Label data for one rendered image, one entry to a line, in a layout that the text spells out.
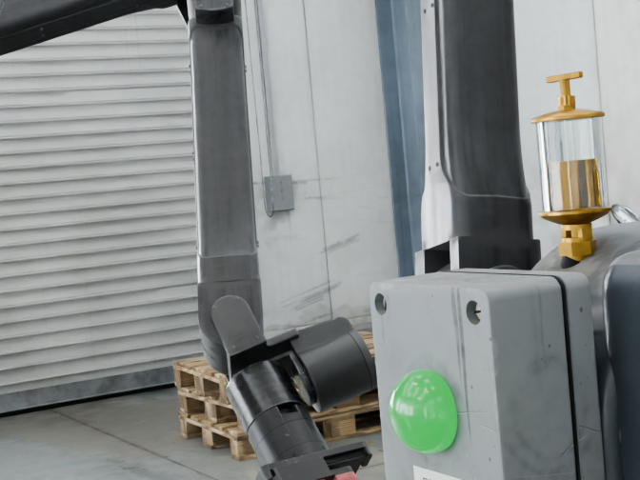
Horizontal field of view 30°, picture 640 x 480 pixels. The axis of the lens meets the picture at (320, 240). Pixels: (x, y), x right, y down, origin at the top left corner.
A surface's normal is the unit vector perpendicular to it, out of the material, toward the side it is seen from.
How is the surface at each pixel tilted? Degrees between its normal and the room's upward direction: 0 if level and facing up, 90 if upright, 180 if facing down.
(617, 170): 90
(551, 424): 90
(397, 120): 90
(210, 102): 57
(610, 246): 22
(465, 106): 79
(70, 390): 90
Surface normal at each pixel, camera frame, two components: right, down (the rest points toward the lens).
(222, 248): -0.04, -0.67
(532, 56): -0.87, 0.11
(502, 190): 0.36, -0.40
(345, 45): 0.49, 0.00
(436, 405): 0.07, -0.26
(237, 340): 0.03, -0.50
